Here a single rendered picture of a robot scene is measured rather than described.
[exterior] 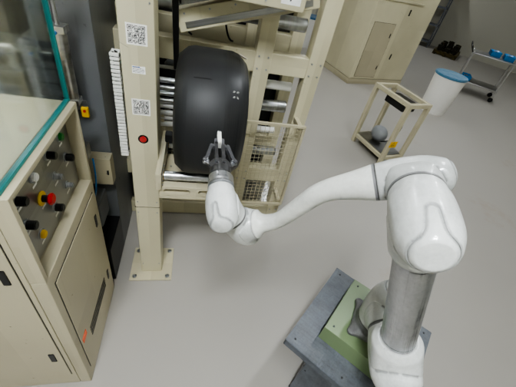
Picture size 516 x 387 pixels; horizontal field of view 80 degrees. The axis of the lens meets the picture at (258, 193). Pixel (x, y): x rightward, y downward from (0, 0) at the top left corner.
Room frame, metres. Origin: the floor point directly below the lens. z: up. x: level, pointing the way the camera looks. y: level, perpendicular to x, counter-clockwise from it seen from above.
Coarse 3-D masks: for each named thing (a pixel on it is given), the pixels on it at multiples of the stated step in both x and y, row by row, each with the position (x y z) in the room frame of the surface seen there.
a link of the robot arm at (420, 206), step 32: (416, 192) 0.54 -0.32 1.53; (448, 192) 0.55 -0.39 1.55; (416, 224) 0.46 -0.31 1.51; (448, 224) 0.46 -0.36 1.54; (416, 256) 0.42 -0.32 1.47; (448, 256) 0.42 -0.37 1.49; (416, 288) 0.47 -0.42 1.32; (384, 320) 0.51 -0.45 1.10; (416, 320) 0.47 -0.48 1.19; (384, 352) 0.47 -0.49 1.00; (416, 352) 0.47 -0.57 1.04; (384, 384) 0.41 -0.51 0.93; (416, 384) 0.41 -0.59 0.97
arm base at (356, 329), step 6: (360, 300) 0.80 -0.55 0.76; (354, 312) 0.74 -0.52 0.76; (354, 318) 0.71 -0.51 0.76; (354, 324) 0.68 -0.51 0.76; (360, 324) 0.67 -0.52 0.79; (348, 330) 0.65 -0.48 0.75; (354, 330) 0.66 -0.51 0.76; (360, 330) 0.66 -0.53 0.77; (366, 330) 0.65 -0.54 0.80; (360, 336) 0.64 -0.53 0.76; (366, 336) 0.64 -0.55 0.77
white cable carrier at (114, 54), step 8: (112, 48) 1.18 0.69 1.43; (112, 56) 1.15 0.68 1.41; (120, 56) 1.16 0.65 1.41; (112, 64) 1.14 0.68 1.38; (120, 64) 1.17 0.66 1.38; (112, 72) 1.15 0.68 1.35; (120, 72) 1.15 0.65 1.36; (120, 80) 1.15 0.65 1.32; (120, 88) 1.15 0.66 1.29; (120, 96) 1.15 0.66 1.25; (120, 104) 1.14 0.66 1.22; (120, 112) 1.14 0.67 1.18; (120, 120) 1.15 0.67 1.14; (120, 128) 1.14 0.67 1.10; (120, 136) 1.14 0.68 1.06; (120, 144) 1.14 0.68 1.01; (128, 144) 1.16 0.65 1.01; (128, 152) 1.15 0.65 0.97
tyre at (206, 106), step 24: (192, 48) 1.30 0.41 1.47; (216, 48) 1.38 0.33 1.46; (192, 72) 1.15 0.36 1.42; (216, 72) 1.19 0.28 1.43; (240, 72) 1.24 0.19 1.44; (192, 96) 1.09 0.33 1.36; (216, 96) 1.12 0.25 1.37; (240, 96) 1.16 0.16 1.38; (192, 120) 1.04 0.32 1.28; (216, 120) 1.07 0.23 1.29; (240, 120) 1.12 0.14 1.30; (192, 144) 1.03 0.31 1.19; (240, 144) 1.11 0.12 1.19; (192, 168) 1.06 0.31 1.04
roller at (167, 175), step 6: (168, 174) 1.13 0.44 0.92; (174, 174) 1.14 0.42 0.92; (180, 174) 1.15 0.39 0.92; (186, 174) 1.15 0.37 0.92; (192, 174) 1.17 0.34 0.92; (198, 174) 1.18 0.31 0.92; (204, 174) 1.19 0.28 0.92; (186, 180) 1.15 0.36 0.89; (192, 180) 1.15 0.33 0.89; (198, 180) 1.16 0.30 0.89; (204, 180) 1.17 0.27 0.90
